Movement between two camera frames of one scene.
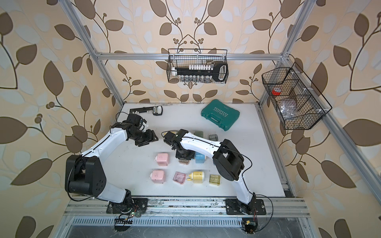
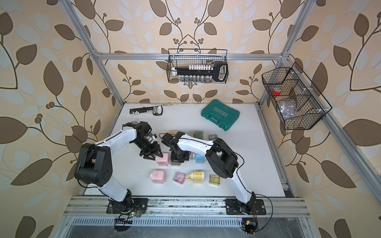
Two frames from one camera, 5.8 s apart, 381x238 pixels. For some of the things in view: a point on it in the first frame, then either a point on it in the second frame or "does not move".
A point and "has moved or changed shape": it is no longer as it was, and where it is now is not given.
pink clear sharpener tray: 179,177 does not move
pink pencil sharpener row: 162,159 does not move
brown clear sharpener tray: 183,161 has moved or changed shape
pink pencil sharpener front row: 158,176 does not move
